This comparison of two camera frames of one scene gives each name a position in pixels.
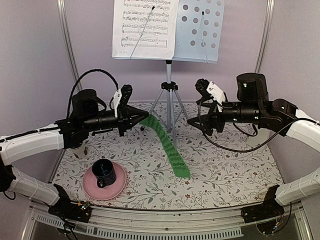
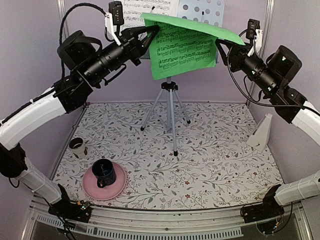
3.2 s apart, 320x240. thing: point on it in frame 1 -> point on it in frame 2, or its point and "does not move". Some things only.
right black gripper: [212, 115] -> [236, 55]
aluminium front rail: [138, 222] does not move
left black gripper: [128, 121] -> [130, 39]
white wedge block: [255, 141] does not move
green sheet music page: [180, 166] -> [180, 47]
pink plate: [90, 184] does not move
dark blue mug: [104, 170] does not move
